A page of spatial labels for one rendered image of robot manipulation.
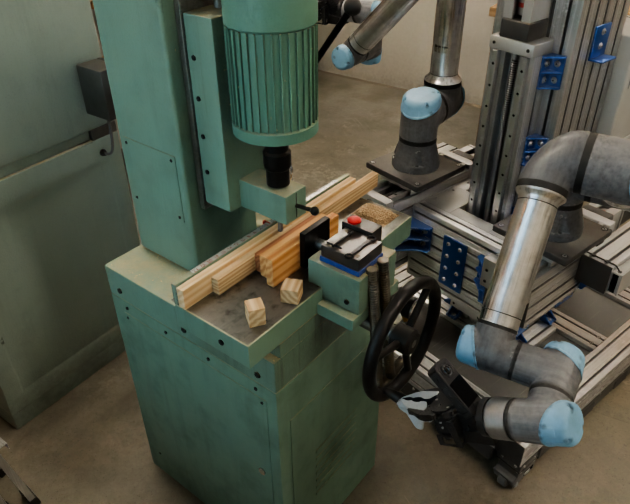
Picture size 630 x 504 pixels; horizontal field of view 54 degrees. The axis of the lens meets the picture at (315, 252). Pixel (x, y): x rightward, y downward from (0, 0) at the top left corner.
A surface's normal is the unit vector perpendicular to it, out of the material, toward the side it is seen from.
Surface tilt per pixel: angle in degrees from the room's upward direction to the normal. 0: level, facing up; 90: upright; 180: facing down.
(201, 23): 90
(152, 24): 90
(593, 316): 0
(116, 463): 0
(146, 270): 0
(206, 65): 90
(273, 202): 90
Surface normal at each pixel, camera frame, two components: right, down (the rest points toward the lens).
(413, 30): -0.58, 0.47
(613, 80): -0.77, 0.37
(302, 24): 0.65, 0.43
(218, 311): -0.01, -0.82
